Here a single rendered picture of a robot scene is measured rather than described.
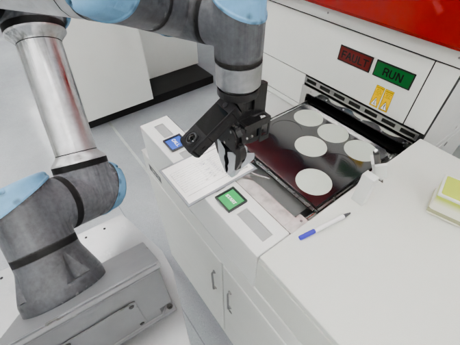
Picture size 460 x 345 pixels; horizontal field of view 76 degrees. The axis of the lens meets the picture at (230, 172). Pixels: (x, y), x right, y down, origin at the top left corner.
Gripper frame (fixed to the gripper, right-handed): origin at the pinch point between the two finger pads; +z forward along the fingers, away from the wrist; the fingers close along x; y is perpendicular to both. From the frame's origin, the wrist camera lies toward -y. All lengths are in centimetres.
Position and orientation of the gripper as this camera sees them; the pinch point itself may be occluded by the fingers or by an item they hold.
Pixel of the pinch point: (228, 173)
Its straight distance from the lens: 62.4
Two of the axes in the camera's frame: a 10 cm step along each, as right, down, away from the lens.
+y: 8.1, -4.2, 4.1
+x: -5.9, -5.8, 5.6
